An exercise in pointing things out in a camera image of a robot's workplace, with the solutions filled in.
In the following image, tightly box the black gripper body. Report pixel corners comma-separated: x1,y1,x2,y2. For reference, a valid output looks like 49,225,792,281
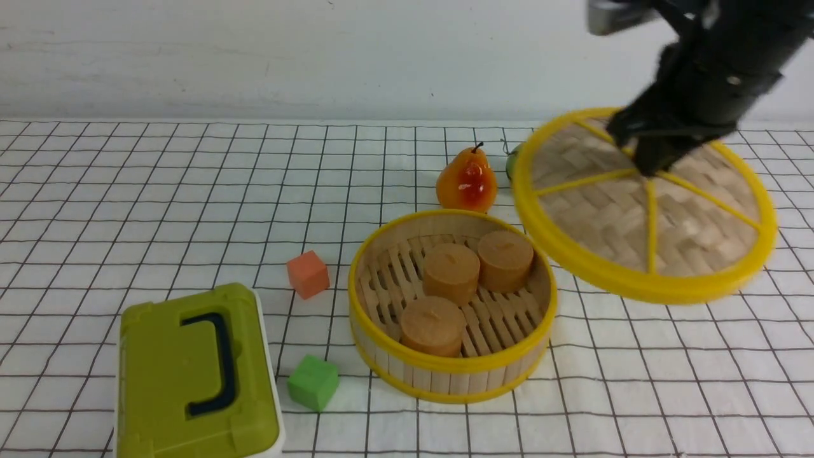
608,43,782,141

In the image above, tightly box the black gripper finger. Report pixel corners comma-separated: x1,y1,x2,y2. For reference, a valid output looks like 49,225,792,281
634,137,700,177

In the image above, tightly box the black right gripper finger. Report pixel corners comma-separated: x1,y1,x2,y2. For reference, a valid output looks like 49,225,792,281
605,124,637,151

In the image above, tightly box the woven bamboo steamer lid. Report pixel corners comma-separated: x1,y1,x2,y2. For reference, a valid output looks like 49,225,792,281
512,107,779,304

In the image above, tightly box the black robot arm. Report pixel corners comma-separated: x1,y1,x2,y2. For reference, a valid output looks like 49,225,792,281
587,1,813,177

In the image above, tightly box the bamboo steamer basket yellow rim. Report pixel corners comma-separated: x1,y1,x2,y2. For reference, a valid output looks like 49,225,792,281
348,211,558,404

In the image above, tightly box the green toy watermelon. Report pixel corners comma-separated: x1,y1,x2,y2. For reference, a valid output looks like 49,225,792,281
506,143,524,182

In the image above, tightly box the orange plastic pear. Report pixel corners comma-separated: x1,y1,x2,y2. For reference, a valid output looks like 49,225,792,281
435,142,499,214

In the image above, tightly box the brown cylindrical bun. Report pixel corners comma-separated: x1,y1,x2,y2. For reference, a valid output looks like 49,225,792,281
399,296,466,357
477,231,534,293
422,243,480,307

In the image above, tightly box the orange foam cube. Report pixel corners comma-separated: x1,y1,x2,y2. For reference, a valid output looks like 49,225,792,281
287,250,331,300

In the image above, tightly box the green foam cube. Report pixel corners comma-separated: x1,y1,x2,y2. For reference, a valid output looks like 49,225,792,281
287,354,340,412

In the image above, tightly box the green lidded white box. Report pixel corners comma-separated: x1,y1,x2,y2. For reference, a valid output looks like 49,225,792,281
113,283,286,457

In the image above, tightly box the white checkered tablecloth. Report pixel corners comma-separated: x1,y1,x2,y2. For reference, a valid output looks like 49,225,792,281
1,121,813,457

